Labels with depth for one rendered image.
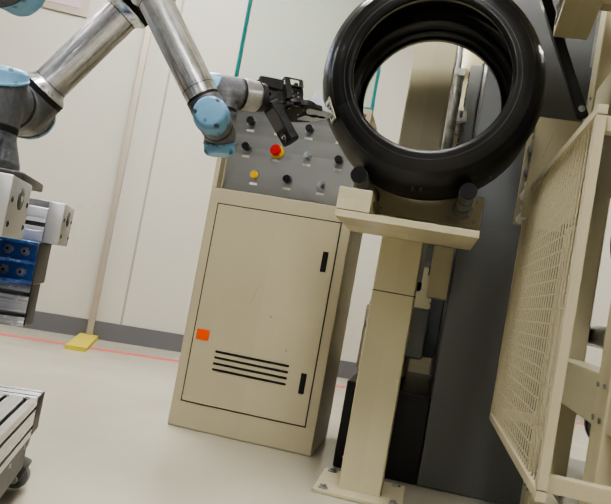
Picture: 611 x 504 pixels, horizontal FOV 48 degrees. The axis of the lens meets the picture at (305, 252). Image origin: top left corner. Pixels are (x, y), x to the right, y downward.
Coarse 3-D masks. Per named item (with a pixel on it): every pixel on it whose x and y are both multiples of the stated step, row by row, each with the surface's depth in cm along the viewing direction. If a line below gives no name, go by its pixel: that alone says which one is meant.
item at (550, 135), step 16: (544, 128) 200; (560, 128) 199; (576, 128) 199; (528, 144) 219; (544, 144) 200; (560, 144) 199; (528, 160) 219; (544, 160) 200; (528, 176) 200; (528, 192) 200; (560, 192) 198; (528, 208) 199
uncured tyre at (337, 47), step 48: (384, 0) 178; (432, 0) 194; (480, 0) 174; (336, 48) 181; (384, 48) 205; (480, 48) 200; (528, 48) 171; (336, 96) 179; (528, 96) 170; (384, 144) 175; (480, 144) 171; (432, 192) 181
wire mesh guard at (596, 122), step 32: (576, 160) 138; (544, 192) 176; (576, 192) 131; (544, 224) 167; (544, 256) 157; (576, 256) 120; (512, 288) 206; (576, 288) 119; (512, 352) 186; (512, 384) 173; (512, 416) 164; (544, 416) 126; (512, 448) 154; (544, 448) 118; (544, 480) 118
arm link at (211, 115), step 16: (144, 0) 149; (160, 0) 149; (144, 16) 151; (160, 16) 148; (176, 16) 149; (160, 32) 149; (176, 32) 148; (160, 48) 150; (176, 48) 148; (192, 48) 149; (176, 64) 148; (192, 64) 148; (176, 80) 150; (192, 80) 148; (208, 80) 149; (192, 96) 148; (208, 96) 146; (192, 112) 149; (208, 112) 145; (224, 112) 146; (208, 128) 146; (224, 128) 149
